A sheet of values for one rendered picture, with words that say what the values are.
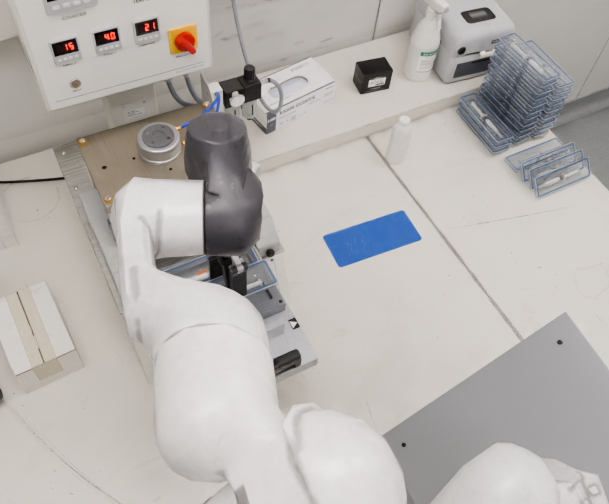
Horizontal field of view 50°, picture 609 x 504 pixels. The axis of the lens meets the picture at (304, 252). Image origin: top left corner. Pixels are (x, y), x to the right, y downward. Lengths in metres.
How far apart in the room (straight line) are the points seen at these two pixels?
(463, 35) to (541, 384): 1.04
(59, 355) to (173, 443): 0.85
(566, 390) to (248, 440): 0.71
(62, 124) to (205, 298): 1.24
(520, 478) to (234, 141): 0.50
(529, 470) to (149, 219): 0.51
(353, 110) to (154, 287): 1.24
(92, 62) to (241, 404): 0.85
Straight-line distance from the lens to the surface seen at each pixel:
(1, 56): 1.65
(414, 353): 1.46
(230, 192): 0.79
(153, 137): 1.24
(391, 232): 1.62
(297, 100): 1.72
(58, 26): 1.21
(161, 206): 0.79
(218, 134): 0.81
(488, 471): 0.79
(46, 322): 1.41
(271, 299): 1.20
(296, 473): 0.52
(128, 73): 1.30
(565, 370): 1.15
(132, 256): 0.72
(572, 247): 1.76
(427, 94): 1.92
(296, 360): 1.14
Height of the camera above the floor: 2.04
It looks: 56 degrees down
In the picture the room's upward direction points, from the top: 7 degrees clockwise
